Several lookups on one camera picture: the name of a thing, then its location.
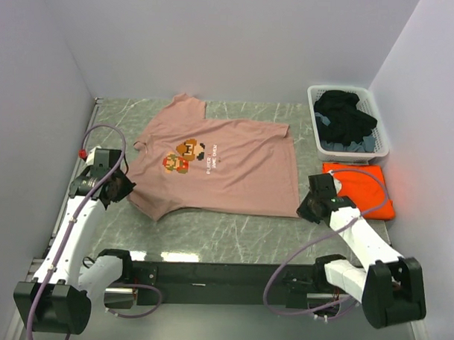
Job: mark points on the pink printed t-shirt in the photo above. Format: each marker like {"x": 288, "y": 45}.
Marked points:
{"x": 186, "y": 160}

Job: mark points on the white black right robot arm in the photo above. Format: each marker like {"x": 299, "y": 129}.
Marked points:
{"x": 388, "y": 286}

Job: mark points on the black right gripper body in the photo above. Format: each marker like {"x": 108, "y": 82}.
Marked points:
{"x": 307, "y": 208}

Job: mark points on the blue garment in basket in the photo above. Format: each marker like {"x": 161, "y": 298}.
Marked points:
{"x": 366, "y": 145}

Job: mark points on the black t-shirt in basket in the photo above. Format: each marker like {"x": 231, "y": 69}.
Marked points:
{"x": 350, "y": 123}

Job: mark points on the folded orange t-shirt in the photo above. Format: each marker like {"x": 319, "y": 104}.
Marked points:
{"x": 365, "y": 187}

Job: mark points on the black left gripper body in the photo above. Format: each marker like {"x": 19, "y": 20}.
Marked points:
{"x": 124, "y": 186}

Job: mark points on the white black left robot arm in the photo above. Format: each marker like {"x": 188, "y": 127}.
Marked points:
{"x": 59, "y": 296}

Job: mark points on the black robot mounting base bar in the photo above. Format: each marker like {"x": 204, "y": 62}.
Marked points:
{"x": 296, "y": 287}

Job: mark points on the white plastic laundry basket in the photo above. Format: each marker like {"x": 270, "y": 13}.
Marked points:
{"x": 367, "y": 105}

